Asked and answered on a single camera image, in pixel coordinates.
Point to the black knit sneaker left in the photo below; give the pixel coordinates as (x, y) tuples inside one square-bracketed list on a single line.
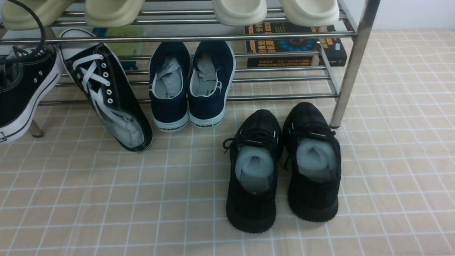
[(254, 153)]

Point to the black knit sneaker right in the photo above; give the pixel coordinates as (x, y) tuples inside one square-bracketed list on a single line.
[(314, 159)]

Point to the navy canvas shoe right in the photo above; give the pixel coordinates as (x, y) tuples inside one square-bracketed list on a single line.
[(213, 68)]

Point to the cream foam slipper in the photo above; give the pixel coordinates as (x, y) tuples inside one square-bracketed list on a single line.
[(240, 12), (311, 13)]

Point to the black knit sneaker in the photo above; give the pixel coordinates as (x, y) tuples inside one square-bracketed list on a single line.
[(314, 159), (254, 153)]

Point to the cream foam slipper left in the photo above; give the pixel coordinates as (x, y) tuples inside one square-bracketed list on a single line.
[(240, 12)]

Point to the cream foam slipper right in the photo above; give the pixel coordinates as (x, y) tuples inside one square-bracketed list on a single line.
[(311, 13)]

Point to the navy canvas shoe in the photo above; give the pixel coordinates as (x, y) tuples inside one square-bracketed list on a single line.
[(169, 68), (213, 68)]

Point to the steel shoe rack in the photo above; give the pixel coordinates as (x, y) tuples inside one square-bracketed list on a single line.
[(359, 34)]

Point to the black book with yellow text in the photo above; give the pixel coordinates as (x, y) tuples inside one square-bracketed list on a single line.
[(333, 47)]

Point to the black canvas sneaker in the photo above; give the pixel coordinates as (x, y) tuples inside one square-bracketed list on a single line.
[(97, 71), (23, 85)]

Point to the navy canvas shoe left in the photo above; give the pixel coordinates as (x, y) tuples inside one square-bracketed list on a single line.
[(169, 68)]

